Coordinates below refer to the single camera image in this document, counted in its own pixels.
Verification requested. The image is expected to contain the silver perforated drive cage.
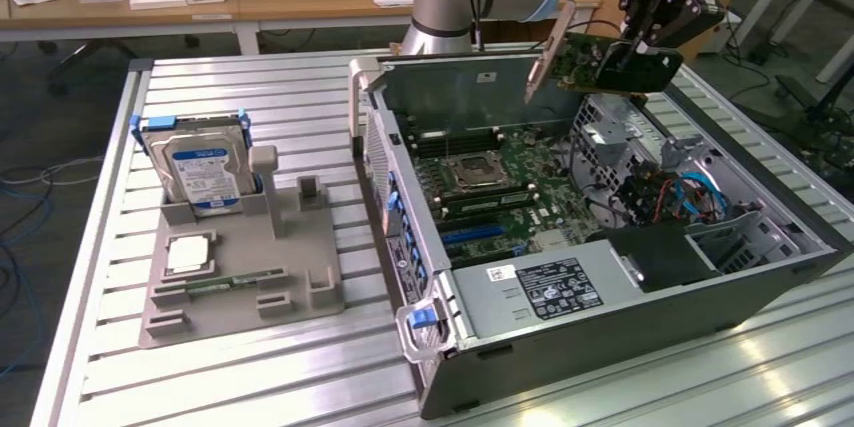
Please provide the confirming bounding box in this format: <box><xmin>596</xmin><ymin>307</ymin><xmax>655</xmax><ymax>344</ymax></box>
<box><xmin>572</xmin><ymin>91</ymin><xmax>672</xmax><ymax>171</ymax></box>

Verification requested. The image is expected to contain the grey parts rack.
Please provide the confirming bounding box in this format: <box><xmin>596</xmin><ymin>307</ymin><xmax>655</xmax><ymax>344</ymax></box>
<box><xmin>136</xmin><ymin>145</ymin><xmax>345</xmax><ymax>351</ymax></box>

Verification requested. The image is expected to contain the silver CPU chip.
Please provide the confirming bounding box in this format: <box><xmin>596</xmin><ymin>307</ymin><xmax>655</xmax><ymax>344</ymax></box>
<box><xmin>164</xmin><ymin>236</ymin><xmax>209</xmax><ymax>277</ymax></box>

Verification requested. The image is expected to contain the silver disk bay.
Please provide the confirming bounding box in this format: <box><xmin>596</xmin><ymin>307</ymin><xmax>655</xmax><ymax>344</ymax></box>
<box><xmin>683</xmin><ymin>210</ymin><xmax>806</xmax><ymax>276</ymax></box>

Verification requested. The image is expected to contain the RAM stick with white label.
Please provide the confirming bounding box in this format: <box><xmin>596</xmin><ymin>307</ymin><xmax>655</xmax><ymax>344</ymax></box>
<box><xmin>436</xmin><ymin>186</ymin><xmax>539</xmax><ymax>214</ymax></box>

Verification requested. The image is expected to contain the green graphics card black cooler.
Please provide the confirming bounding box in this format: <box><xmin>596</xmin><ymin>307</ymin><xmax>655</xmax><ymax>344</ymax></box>
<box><xmin>523</xmin><ymin>0</ymin><xmax>686</xmax><ymax>107</ymax></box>

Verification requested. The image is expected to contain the open black PC case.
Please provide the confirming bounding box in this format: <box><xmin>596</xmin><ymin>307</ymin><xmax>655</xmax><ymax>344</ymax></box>
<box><xmin>348</xmin><ymin>36</ymin><xmax>854</xmax><ymax>421</ymax></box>

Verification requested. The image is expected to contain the green RAM stick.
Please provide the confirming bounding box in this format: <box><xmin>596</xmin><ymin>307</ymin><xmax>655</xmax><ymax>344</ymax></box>
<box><xmin>183</xmin><ymin>270</ymin><xmax>276</xmax><ymax>297</ymax></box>

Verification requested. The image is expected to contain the blue data wire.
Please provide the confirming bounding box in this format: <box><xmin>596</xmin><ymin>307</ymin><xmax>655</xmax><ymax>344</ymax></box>
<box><xmin>671</xmin><ymin>171</ymin><xmax>730</xmax><ymax>222</ymax></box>

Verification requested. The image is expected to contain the hard disk with blue caddy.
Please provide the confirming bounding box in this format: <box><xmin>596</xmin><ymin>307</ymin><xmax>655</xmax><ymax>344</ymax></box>
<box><xmin>128</xmin><ymin>115</ymin><xmax>252</xmax><ymax>221</ymax></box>

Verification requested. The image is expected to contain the grey power supply unit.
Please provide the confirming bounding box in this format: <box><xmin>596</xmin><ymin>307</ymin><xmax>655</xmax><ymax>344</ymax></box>
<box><xmin>449</xmin><ymin>239</ymin><xmax>652</xmax><ymax>341</ymax></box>

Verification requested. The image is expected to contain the blue floor cable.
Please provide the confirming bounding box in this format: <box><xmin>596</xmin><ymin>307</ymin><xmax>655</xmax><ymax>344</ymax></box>
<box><xmin>0</xmin><ymin>166</ymin><xmax>59</xmax><ymax>383</ymax></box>

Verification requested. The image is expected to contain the thin black cable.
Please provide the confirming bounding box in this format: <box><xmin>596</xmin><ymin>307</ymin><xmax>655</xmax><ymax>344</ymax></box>
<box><xmin>570</xmin><ymin>20</ymin><xmax>628</xmax><ymax>43</ymax></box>

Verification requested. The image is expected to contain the black chair base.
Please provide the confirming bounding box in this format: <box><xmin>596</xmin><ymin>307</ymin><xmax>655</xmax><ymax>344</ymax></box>
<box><xmin>39</xmin><ymin>36</ymin><xmax>201</xmax><ymax>96</ymax></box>

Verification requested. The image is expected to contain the small white box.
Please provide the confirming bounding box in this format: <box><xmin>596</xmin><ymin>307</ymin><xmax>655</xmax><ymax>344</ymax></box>
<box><xmin>716</xmin><ymin>11</ymin><xmax>743</xmax><ymax>56</ymax></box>

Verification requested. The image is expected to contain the red wire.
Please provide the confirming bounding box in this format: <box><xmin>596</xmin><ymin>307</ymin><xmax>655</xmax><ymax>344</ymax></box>
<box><xmin>655</xmin><ymin>177</ymin><xmax>676</xmax><ymax>222</ymax></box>

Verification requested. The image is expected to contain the green motherboard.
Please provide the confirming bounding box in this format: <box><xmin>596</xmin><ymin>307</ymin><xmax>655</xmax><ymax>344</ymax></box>
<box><xmin>392</xmin><ymin>111</ymin><xmax>626</xmax><ymax>268</ymax></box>

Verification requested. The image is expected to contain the CPU socket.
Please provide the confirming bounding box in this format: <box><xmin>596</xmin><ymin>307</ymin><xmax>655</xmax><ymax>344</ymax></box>
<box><xmin>447</xmin><ymin>152</ymin><xmax>512</xmax><ymax>196</ymax></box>

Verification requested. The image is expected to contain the blue expansion slot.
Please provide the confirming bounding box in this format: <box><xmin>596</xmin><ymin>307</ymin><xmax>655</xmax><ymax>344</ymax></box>
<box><xmin>439</xmin><ymin>222</ymin><xmax>507</xmax><ymax>247</ymax></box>

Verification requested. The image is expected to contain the black equipment stand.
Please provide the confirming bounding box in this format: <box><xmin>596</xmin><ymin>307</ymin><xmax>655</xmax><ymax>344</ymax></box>
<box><xmin>772</xmin><ymin>36</ymin><xmax>854</xmax><ymax>173</ymax></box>

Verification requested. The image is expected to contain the long black expansion slot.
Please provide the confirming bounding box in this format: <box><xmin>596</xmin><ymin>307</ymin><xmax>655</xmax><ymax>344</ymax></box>
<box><xmin>436</xmin><ymin>213</ymin><xmax>502</xmax><ymax>234</ymax></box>

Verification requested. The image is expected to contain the white floor cable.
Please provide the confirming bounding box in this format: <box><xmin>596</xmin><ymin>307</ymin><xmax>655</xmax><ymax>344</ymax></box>
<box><xmin>0</xmin><ymin>155</ymin><xmax>101</xmax><ymax>187</ymax></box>

